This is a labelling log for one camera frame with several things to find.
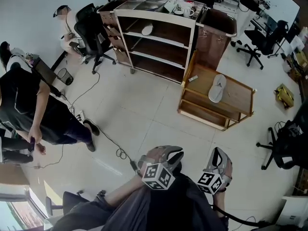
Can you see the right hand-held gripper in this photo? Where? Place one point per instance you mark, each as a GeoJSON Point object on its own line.
{"type": "Point", "coordinates": [211, 182]}

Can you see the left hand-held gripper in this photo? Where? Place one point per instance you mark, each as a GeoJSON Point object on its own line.
{"type": "Point", "coordinates": [157, 175]}

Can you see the wooden surface low rack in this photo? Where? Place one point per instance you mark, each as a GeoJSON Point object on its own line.
{"type": "Point", "coordinates": [237, 94]}

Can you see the grey slipper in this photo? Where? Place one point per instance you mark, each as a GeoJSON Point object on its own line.
{"type": "Point", "coordinates": [217, 88]}
{"type": "Point", "coordinates": [146, 30]}

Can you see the person's left forearm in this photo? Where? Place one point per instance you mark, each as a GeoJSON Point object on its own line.
{"type": "Point", "coordinates": [125, 189]}

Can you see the person's right forearm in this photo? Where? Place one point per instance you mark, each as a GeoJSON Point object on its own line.
{"type": "Point", "coordinates": [220, 203]}

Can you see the white and brown shelf trolley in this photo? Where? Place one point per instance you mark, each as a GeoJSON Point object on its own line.
{"type": "Point", "coordinates": [211, 42]}

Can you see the person's left hand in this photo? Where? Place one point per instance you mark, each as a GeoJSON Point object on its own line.
{"type": "Point", "coordinates": [156, 156]}

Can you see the person's dark clothing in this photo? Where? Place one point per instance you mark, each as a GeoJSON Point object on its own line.
{"type": "Point", "coordinates": [156, 210]}

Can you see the black office chair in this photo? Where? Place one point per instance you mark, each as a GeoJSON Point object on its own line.
{"type": "Point", "coordinates": [264, 41]}
{"type": "Point", "coordinates": [92, 35]}
{"type": "Point", "coordinates": [72, 201]}
{"type": "Point", "coordinates": [288, 145]}

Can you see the small grey remote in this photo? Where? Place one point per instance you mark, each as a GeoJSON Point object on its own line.
{"type": "Point", "coordinates": [193, 78]}

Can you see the yellow box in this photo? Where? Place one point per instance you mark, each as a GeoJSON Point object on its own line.
{"type": "Point", "coordinates": [285, 95]}

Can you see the white appliance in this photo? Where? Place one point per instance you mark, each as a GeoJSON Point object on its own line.
{"type": "Point", "coordinates": [293, 213]}

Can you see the white power strip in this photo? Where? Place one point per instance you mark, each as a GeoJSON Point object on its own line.
{"type": "Point", "coordinates": [79, 115]}

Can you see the cardboard box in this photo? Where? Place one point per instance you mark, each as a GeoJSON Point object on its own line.
{"type": "Point", "coordinates": [299, 59]}

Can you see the black mesh waste bin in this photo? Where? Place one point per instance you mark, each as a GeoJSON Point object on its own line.
{"type": "Point", "coordinates": [65, 76]}

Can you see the white mug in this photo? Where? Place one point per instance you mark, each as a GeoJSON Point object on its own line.
{"type": "Point", "coordinates": [188, 11]}

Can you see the dark phone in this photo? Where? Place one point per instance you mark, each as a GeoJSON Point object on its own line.
{"type": "Point", "coordinates": [32, 144]}

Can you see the black desk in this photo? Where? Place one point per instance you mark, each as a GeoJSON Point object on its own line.
{"type": "Point", "coordinates": [44, 70]}

